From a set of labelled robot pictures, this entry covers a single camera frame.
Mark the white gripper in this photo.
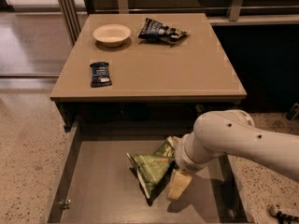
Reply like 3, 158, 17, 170
167, 133, 207, 201

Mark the green jalapeno chip bag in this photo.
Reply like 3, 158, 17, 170
127, 136, 175, 199

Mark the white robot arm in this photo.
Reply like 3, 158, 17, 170
167, 109, 299, 201

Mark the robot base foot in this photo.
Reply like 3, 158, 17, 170
269, 204, 299, 224

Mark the open grey top drawer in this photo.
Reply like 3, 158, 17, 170
43, 119, 254, 224

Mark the tan cabinet counter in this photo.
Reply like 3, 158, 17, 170
50, 12, 248, 133

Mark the dark blue chip bag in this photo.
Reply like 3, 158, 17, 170
138, 18, 188, 45

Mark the small dark blue snack pack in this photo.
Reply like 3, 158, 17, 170
90, 62, 112, 88

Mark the white paper bowl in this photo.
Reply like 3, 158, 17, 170
93, 24, 131, 48

